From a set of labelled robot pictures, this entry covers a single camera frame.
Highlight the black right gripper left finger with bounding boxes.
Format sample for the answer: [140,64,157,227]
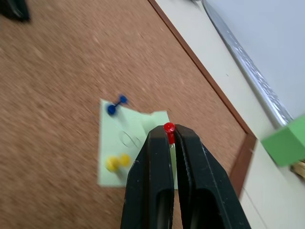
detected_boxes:
[120,125,175,229]

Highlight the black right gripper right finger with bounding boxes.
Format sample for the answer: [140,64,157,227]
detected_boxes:
[173,124,252,229]

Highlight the red pushpin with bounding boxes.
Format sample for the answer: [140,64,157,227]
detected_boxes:
[163,122,177,146]

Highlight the green paper note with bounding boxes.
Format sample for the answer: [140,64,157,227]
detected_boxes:
[97,98,179,190]

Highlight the green tray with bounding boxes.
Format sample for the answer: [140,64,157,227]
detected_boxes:
[260,114,305,167]

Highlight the yellow pushpin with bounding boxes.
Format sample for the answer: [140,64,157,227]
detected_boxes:
[105,154,132,172]

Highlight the blue pushpin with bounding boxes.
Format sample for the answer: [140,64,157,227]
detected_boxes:
[107,94,129,116]

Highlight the tan wooden object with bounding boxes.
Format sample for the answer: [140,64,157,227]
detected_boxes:
[290,161,305,180]

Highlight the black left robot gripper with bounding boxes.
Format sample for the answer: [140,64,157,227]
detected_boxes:
[0,0,31,22]

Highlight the cork board with brown frame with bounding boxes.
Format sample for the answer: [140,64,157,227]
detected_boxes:
[0,0,258,229]

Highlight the silver metal rail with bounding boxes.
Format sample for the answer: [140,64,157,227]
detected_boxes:
[202,0,294,128]

